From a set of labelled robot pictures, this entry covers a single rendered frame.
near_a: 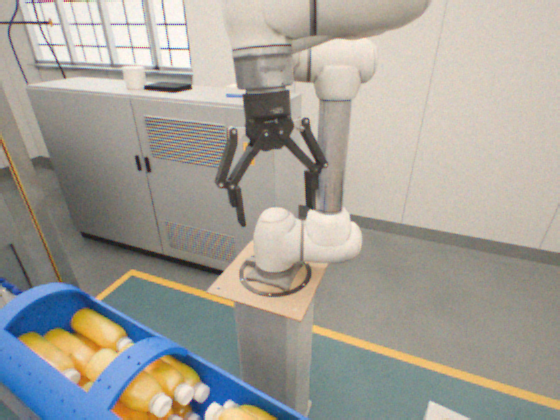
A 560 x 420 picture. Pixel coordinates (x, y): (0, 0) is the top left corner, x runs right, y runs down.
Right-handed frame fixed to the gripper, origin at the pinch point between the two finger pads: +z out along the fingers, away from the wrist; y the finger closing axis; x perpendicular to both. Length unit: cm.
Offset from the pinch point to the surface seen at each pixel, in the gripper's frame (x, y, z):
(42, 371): 20, -52, 34
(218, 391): 13, -16, 51
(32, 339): 37, -59, 37
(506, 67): 139, 234, -11
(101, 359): 17, -39, 34
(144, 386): 7.1, -30.8, 36.0
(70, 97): 257, -67, -17
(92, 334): 40, -46, 43
